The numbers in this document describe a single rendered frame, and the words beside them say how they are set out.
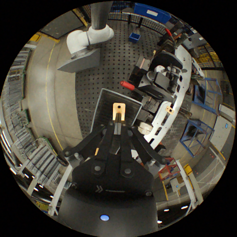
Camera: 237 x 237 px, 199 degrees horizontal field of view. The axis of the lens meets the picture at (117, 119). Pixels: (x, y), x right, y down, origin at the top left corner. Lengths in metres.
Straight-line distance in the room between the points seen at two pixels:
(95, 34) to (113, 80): 0.47
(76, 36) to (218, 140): 8.71
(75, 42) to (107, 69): 0.42
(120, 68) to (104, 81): 0.20
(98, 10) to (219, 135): 8.41
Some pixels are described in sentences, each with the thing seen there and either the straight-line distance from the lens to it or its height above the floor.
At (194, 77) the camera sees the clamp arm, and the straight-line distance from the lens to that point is 0.75.
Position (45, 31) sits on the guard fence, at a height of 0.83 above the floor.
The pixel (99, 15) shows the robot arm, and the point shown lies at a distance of 0.54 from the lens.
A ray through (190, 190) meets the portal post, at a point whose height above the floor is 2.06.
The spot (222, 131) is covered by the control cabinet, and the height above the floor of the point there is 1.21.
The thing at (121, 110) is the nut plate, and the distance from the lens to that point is 0.22.
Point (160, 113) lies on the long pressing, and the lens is 0.47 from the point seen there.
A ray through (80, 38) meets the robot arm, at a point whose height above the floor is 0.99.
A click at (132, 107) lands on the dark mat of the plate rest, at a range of 0.23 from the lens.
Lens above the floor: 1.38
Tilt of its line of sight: 68 degrees down
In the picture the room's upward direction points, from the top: 173 degrees counter-clockwise
